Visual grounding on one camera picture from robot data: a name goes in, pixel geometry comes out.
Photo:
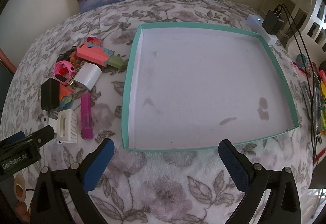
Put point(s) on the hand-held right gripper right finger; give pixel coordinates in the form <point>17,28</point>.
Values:
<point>235,165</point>

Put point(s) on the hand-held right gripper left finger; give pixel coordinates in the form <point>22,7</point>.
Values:
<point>98,165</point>

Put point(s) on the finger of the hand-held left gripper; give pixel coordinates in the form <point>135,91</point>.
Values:
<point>42,134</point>
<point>14,136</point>

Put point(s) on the black charger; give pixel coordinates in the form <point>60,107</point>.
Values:
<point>49,94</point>

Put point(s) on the orange blue yellow block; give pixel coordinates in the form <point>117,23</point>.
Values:
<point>65,96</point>

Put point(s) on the white charger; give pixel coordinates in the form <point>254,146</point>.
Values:
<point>89,76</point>

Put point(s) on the black toy car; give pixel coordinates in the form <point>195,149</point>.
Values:
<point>65,56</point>

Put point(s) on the teal-rimmed white tray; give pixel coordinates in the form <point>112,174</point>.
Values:
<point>198,81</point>

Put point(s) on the beige slipper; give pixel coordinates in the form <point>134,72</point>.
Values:
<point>18,180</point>

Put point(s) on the dark teal furniture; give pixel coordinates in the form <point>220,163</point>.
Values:
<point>5,86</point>

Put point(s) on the grey floral blanket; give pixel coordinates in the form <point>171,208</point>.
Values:
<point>165,188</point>

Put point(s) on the pink bar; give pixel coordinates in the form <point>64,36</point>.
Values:
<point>6,60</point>

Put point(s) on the grey metal tool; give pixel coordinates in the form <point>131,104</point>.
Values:
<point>304,96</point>

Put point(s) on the green plastic piece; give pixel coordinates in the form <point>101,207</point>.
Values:
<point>117,62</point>

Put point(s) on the colourful toy pack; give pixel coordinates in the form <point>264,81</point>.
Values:
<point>321,101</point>

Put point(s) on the round colourful toy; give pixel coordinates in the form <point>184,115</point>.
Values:
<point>303,60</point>

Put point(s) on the white power strip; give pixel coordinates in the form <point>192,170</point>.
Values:
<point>254,22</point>

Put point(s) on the black plugged power adapter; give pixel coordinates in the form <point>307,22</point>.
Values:
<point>272,22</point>

